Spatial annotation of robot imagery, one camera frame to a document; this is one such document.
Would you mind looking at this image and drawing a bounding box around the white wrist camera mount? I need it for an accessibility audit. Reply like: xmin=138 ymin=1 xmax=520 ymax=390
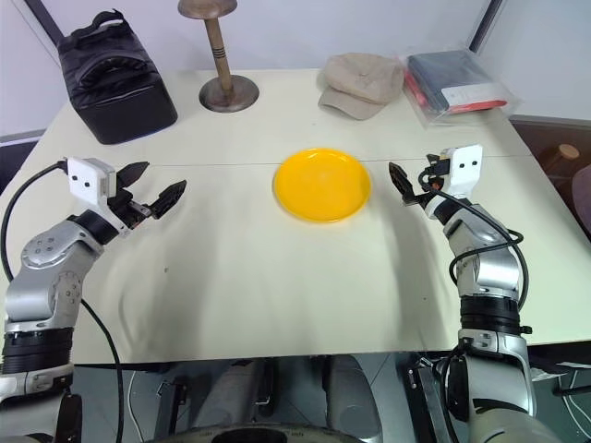
xmin=438 ymin=144 xmax=484 ymax=198
xmin=64 ymin=157 xmax=128 ymax=232

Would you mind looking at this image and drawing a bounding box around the yellow round plate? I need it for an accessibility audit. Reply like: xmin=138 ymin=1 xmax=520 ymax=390
xmin=271 ymin=147 xmax=373 ymax=224

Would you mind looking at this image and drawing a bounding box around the dark rounded robot waist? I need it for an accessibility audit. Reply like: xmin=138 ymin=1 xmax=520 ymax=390
xmin=173 ymin=422 xmax=373 ymax=443

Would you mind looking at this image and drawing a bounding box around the purple chair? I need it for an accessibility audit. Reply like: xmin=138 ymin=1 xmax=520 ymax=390
xmin=571 ymin=164 xmax=591 ymax=223

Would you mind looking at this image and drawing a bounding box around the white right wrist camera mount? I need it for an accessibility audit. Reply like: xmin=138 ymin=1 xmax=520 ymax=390
xmin=438 ymin=144 xmax=484 ymax=198

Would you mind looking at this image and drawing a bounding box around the black metal table leg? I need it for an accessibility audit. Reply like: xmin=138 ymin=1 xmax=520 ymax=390
xmin=405 ymin=357 xmax=452 ymax=443

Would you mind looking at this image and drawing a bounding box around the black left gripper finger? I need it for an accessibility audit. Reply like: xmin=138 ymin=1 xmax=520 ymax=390
xmin=150 ymin=179 xmax=188 ymax=220
xmin=114 ymin=161 xmax=151 ymax=195

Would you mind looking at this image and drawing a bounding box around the black padded bag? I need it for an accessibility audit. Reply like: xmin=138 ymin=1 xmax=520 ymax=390
xmin=55 ymin=9 xmax=179 ymax=146

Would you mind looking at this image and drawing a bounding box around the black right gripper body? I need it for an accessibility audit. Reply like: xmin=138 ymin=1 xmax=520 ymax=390
xmin=401 ymin=159 xmax=452 ymax=208

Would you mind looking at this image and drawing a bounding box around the wooden hat stand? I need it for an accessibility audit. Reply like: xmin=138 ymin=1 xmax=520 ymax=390
xmin=177 ymin=0 xmax=259 ymax=114

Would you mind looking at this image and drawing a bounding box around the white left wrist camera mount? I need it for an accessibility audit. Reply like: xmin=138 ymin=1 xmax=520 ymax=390
xmin=64 ymin=157 xmax=128 ymax=232

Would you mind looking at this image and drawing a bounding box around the clear bag with dark cloth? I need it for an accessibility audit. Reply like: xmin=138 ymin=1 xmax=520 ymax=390
xmin=397 ymin=47 xmax=525 ymax=128

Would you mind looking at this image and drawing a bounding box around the cream tablecloth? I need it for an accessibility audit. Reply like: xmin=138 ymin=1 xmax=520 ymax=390
xmin=0 ymin=68 xmax=591 ymax=366

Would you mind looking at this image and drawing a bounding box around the beige flat cap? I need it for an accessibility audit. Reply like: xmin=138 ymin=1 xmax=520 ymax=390
xmin=318 ymin=53 xmax=405 ymax=122

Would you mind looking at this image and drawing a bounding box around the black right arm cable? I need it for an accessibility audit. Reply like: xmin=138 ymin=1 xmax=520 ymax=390
xmin=416 ymin=171 xmax=530 ymax=325

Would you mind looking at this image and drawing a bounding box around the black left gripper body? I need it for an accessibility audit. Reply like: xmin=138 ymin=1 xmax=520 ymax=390
xmin=108 ymin=187 xmax=154 ymax=231

